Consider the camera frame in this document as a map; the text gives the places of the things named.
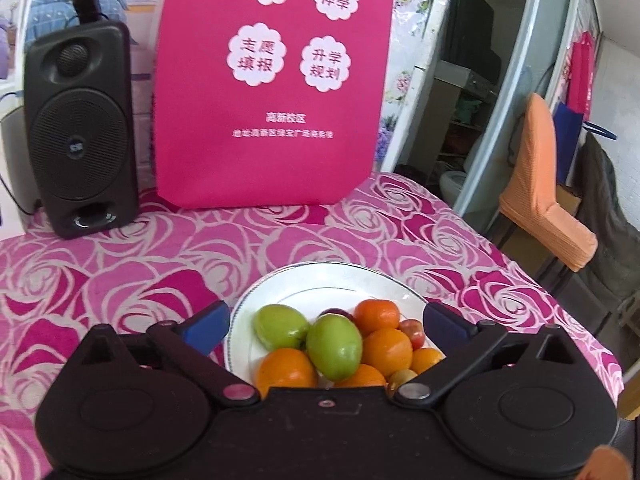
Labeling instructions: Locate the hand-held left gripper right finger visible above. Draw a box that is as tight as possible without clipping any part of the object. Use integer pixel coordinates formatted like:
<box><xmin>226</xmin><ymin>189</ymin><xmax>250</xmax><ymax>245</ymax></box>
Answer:
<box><xmin>392</xmin><ymin>302</ymin><xmax>586</xmax><ymax>408</ymax></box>

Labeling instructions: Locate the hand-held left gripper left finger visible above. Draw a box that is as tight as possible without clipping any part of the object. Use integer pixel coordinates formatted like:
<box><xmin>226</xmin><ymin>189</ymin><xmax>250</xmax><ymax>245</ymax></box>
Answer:
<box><xmin>70</xmin><ymin>301</ymin><xmax>260</xmax><ymax>408</ymax></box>

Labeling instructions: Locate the small red apple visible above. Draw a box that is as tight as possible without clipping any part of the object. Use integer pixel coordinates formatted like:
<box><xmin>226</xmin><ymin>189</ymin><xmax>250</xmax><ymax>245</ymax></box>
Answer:
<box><xmin>398</xmin><ymin>319</ymin><xmax>426</xmax><ymax>351</ymax></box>

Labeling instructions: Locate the large orange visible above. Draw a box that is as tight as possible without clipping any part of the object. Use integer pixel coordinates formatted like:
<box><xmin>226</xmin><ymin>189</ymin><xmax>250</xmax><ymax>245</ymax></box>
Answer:
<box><xmin>361</xmin><ymin>328</ymin><xmax>414</xmax><ymax>377</ymax></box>

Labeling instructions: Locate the small yellow green plum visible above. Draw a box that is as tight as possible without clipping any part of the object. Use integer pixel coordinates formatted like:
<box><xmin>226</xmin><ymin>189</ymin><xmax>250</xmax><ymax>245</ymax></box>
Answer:
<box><xmin>387</xmin><ymin>369</ymin><xmax>418</xmax><ymax>391</ymax></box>

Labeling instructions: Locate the dark orange tangerine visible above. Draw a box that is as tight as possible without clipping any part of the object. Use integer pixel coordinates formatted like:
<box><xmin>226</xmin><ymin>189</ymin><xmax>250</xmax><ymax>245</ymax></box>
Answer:
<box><xmin>353</xmin><ymin>299</ymin><xmax>402</xmax><ymax>338</ymax></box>

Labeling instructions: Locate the white round plate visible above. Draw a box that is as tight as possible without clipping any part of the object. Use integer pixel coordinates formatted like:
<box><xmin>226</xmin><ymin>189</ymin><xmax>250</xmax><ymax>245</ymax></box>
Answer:
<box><xmin>226</xmin><ymin>261</ymin><xmax>451</xmax><ymax>391</ymax></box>

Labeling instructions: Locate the pink rose tablecloth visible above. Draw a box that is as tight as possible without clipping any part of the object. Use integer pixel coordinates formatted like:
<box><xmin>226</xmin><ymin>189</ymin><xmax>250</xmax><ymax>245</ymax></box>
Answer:
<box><xmin>0</xmin><ymin>170</ymin><xmax>623</xmax><ymax>480</ymax></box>

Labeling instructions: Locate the white toilet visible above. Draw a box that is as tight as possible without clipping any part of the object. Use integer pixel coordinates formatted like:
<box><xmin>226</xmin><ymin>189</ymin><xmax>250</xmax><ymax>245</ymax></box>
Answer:
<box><xmin>439</xmin><ymin>170</ymin><xmax>471</xmax><ymax>203</ymax></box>

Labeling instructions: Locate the orange covered chair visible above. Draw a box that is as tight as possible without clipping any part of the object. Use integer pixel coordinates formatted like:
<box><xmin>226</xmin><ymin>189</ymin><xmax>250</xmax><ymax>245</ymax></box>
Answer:
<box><xmin>500</xmin><ymin>92</ymin><xmax>599</xmax><ymax>271</ymax></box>

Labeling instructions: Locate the pink printed bag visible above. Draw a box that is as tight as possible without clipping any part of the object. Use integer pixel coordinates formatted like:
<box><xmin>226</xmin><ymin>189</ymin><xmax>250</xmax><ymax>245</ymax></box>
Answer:
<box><xmin>155</xmin><ymin>0</ymin><xmax>396</xmax><ymax>210</ymax></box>

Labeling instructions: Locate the dark jacket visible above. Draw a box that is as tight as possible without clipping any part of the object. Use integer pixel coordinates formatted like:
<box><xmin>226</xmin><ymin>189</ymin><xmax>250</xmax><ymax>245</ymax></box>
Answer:
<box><xmin>575</xmin><ymin>132</ymin><xmax>640</xmax><ymax>311</ymax></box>

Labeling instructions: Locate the blue bag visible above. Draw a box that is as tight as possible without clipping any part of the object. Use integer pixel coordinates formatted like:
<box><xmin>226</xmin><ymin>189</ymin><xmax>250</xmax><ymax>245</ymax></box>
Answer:
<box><xmin>552</xmin><ymin>102</ymin><xmax>618</xmax><ymax>186</ymax></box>

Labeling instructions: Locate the black speaker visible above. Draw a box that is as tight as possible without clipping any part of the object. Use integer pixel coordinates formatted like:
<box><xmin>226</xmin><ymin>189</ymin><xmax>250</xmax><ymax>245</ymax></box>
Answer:
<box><xmin>22</xmin><ymin>21</ymin><xmax>141</xmax><ymax>240</ymax></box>

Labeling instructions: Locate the white box with cup print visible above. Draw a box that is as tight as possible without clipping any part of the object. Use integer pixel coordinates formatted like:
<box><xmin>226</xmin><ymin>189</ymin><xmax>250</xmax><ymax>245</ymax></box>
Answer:
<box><xmin>0</xmin><ymin>107</ymin><xmax>40</xmax><ymax>216</ymax></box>

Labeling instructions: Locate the red bag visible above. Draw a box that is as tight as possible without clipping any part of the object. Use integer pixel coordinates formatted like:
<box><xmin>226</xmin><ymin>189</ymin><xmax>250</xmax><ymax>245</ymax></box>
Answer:
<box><xmin>562</xmin><ymin>30</ymin><xmax>598</xmax><ymax>116</ymax></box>

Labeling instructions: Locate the black television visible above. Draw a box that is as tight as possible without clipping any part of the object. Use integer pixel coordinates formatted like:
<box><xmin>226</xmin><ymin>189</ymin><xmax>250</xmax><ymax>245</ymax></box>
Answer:
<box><xmin>445</xmin><ymin>0</ymin><xmax>502</xmax><ymax>86</ymax></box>

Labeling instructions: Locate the black microphone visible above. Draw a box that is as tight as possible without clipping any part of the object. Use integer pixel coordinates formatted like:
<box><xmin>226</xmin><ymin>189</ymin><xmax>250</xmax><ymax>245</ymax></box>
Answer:
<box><xmin>71</xmin><ymin>0</ymin><xmax>103</xmax><ymax>25</ymax></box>

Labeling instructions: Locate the white door frame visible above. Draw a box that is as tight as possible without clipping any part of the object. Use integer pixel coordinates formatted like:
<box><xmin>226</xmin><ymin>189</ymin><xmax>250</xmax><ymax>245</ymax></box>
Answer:
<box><xmin>452</xmin><ymin>0</ymin><xmax>548</xmax><ymax>221</ymax></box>

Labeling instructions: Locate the purple bedding wall poster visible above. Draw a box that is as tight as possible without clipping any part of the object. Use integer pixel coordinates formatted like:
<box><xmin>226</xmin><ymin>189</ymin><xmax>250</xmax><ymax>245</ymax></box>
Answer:
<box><xmin>0</xmin><ymin>0</ymin><xmax>28</xmax><ymax>86</ymax></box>

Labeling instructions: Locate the blue bedding wall poster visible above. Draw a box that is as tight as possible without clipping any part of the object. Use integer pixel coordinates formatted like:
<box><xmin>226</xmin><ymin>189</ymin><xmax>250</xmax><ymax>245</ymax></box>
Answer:
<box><xmin>27</xmin><ymin>0</ymin><xmax>162</xmax><ymax>86</ymax></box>

